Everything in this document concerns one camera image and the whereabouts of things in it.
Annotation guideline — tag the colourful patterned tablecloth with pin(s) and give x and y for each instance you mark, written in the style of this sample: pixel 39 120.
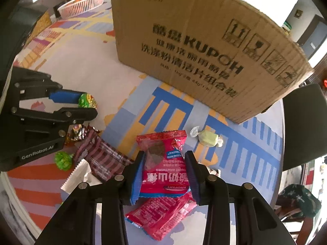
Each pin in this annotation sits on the colourful patterned tablecloth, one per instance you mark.
pixel 76 56

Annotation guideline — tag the red snack packet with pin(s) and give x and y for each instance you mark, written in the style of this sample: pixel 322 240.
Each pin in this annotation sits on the red snack packet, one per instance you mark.
pixel 158 214
pixel 163 163

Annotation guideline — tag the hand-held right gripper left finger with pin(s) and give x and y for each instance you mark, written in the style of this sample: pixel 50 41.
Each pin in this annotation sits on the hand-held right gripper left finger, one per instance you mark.
pixel 136 181

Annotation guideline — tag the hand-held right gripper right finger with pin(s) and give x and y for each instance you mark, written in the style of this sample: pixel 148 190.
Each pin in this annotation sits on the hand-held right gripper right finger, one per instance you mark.
pixel 194 182

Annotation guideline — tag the white snack packet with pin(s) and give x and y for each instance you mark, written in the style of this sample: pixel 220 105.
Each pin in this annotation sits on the white snack packet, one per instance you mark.
pixel 79 176

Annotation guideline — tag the brown striped snack packet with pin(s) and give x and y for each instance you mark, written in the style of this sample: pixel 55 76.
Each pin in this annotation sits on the brown striped snack packet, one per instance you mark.
pixel 102 155

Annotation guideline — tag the white plastic basket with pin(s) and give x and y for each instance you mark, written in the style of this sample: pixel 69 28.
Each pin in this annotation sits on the white plastic basket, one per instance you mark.
pixel 81 5

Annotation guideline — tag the green patterned cloth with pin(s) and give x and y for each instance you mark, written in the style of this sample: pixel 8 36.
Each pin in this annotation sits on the green patterned cloth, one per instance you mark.
pixel 299 199

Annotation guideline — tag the small wrapped candy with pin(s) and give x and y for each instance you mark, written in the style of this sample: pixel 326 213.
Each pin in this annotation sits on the small wrapped candy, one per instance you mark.
pixel 214 171

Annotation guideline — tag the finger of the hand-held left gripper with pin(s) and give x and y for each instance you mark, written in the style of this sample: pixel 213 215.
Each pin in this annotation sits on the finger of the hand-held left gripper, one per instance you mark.
pixel 76 113
pixel 63 97

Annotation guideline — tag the dark grey dining chair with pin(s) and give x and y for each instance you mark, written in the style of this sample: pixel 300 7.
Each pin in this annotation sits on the dark grey dining chair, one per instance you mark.
pixel 304 122
pixel 59 7

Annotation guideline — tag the round green candy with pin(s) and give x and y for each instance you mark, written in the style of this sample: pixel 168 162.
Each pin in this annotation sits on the round green candy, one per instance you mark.
pixel 88 100
pixel 62 160

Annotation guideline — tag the pale green twist-wrapped candy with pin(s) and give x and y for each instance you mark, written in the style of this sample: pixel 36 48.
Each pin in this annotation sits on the pale green twist-wrapped candy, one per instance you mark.
pixel 208 137

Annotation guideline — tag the cardboard box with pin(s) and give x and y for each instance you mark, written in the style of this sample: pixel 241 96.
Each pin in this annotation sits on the cardboard box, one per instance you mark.
pixel 204 56

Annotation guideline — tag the dark shiny candy wrapper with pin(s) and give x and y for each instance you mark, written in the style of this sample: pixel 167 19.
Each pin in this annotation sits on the dark shiny candy wrapper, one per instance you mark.
pixel 75 132

